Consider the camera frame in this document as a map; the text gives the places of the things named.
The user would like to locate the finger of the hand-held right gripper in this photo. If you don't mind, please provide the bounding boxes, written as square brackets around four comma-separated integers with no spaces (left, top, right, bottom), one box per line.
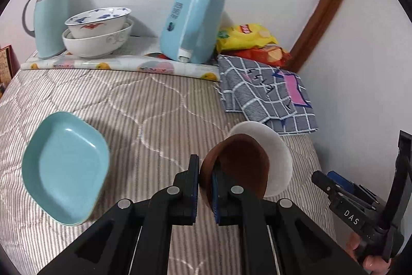
[327,170,378,209]
[311,170,346,200]

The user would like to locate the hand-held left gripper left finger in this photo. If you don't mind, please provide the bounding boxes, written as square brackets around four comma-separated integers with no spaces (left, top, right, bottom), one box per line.
[39,154,202,275]

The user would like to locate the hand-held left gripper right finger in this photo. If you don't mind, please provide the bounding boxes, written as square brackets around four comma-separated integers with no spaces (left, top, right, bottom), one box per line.
[211,165,367,275]

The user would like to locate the small brown bowl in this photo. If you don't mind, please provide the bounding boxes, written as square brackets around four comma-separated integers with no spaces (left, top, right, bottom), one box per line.
[200,133,270,209]

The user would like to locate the white ceramic bowl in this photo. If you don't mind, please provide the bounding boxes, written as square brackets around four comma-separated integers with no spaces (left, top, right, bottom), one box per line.
[225,121,293,197]

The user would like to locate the blue square plate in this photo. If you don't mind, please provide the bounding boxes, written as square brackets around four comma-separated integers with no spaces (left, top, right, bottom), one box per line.
[22,111,110,226]

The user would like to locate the person's right hand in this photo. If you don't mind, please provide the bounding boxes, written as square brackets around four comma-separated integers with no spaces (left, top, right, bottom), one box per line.
[346,230,392,273]

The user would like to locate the grey striped quilt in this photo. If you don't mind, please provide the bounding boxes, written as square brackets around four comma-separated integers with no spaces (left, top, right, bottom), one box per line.
[0,67,337,275]

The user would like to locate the grey checked cloth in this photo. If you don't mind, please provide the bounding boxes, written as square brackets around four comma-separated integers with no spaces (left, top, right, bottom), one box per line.
[217,54,319,135]

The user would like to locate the red chip bag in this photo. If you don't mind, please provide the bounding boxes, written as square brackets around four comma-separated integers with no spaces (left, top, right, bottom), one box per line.
[232,45,292,68]

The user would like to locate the rolled printed table mat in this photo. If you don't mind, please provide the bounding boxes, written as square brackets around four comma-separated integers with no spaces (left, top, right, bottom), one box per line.
[21,54,221,82]

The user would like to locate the yellow chip bag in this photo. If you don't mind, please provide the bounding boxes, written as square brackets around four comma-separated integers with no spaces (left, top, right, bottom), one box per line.
[216,23,278,53]

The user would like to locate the light blue electric kettle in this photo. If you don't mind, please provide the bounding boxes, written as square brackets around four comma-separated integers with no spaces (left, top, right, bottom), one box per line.
[160,0,226,64]

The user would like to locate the large white patterned bowl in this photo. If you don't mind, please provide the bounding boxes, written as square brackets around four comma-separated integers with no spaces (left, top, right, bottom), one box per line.
[62,19,134,59]

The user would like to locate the fish patterned bowl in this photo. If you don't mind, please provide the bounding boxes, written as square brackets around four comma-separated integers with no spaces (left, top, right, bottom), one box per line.
[65,7,132,39]

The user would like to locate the light blue thermos jug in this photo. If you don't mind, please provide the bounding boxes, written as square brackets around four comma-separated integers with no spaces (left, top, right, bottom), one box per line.
[22,0,71,58]

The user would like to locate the brown patterned book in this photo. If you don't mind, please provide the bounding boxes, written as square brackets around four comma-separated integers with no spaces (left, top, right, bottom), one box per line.
[0,45,15,98]

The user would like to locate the brown wooden door frame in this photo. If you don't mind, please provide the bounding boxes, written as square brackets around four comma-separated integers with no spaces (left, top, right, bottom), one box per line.
[290,0,359,74]

